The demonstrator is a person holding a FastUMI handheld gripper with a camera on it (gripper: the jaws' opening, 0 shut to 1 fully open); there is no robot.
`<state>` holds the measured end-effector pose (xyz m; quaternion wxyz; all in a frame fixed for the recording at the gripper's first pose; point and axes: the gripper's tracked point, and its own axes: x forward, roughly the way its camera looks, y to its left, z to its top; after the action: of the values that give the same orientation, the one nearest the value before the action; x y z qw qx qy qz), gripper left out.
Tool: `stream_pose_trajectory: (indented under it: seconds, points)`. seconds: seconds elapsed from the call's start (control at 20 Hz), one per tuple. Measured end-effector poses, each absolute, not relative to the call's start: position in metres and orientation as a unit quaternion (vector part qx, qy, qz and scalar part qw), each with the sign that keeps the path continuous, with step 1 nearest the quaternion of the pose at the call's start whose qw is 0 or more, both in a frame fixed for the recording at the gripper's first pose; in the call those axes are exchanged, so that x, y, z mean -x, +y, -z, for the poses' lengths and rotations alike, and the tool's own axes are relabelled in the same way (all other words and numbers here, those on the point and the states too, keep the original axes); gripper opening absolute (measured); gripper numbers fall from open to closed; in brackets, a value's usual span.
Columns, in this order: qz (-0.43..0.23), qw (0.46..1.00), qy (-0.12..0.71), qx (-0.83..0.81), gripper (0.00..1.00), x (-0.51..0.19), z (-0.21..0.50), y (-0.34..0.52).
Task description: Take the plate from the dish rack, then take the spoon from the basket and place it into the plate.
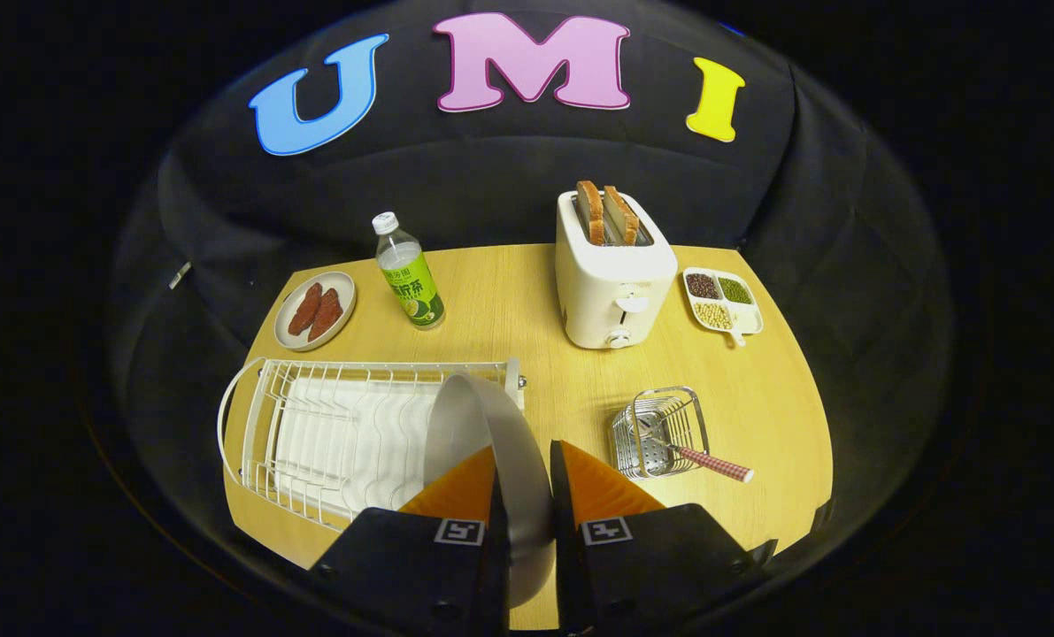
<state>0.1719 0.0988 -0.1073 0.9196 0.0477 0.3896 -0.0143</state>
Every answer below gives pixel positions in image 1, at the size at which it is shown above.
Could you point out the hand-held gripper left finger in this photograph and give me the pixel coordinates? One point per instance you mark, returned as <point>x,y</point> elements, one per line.
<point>498,548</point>

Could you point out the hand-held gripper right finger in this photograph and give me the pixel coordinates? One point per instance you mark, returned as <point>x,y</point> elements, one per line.
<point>562,548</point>

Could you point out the pale grey round plate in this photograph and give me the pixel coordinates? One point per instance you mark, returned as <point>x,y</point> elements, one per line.
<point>526,478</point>

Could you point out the white divided dish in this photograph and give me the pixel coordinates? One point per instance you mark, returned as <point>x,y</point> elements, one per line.
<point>746,317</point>

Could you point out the white ribbed drain tray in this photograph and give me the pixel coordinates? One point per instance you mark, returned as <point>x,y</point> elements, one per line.
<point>367,442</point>

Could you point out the white toaster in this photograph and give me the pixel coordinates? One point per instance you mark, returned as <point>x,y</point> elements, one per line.
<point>606,292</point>

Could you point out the green label drink bottle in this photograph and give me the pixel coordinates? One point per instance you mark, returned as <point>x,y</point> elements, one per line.
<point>411,292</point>

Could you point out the pile of yellow beans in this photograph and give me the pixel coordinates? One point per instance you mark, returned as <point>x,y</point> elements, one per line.
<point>712,316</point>

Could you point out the red sausage piece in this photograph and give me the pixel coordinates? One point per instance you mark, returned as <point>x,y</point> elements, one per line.
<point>326,315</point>
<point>304,310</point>

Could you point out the pile of red beans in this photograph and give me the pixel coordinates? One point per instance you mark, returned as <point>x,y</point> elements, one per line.
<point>703,286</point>

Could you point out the small beige saucer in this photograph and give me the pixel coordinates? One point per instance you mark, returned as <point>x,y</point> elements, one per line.
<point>342,287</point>

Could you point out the pile of green beans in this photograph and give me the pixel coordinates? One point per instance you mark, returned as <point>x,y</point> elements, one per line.
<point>735,290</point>

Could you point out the metal clip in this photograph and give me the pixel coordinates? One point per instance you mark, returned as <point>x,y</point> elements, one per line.
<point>180,275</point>

